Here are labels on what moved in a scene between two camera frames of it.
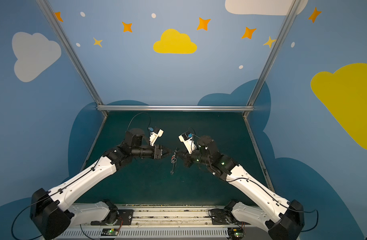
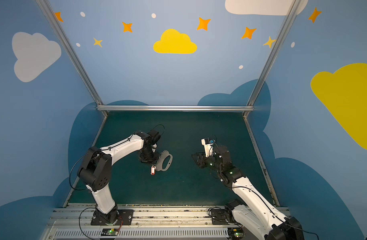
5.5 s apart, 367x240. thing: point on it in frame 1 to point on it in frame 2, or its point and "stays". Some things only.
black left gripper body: [157, 151] to [147, 157]
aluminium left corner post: [73, 54] stays
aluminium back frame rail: [175, 108] stays
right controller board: [235, 233] stays
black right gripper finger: [182, 153] to [196, 157]
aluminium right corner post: [287, 21] stays
